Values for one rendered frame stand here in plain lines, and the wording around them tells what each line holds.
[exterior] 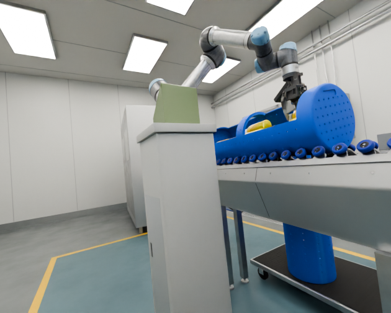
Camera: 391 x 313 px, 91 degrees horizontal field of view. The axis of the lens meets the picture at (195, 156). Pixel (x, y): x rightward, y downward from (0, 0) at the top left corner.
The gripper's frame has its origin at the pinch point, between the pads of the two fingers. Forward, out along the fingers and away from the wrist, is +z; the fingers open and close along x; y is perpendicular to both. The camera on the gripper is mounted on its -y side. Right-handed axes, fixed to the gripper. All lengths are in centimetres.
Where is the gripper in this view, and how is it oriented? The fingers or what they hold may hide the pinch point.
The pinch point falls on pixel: (291, 118)
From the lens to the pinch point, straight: 106.8
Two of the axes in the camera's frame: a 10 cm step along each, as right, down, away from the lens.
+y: 4.0, -0.6, -9.2
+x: 9.1, -0.7, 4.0
